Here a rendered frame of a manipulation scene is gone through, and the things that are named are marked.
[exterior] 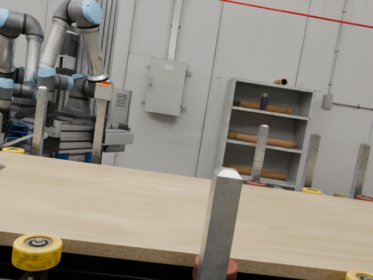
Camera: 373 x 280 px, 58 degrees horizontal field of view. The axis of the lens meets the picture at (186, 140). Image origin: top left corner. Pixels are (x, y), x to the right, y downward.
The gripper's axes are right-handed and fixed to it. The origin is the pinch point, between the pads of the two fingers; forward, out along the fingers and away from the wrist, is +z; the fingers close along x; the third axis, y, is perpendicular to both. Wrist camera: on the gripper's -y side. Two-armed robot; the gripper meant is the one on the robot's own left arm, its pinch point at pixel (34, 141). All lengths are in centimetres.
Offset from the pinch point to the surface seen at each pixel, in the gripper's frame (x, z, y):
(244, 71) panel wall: 171, -77, 219
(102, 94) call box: -23.7, -27.2, 24.3
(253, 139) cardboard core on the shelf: 127, -2, 217
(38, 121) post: -13.2, -11.1, 0.5
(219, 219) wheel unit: -137, -14, 21
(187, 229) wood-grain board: -106, 0, 33
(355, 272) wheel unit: -130, 0, 59
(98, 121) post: -21.9, -14.8, 24.4
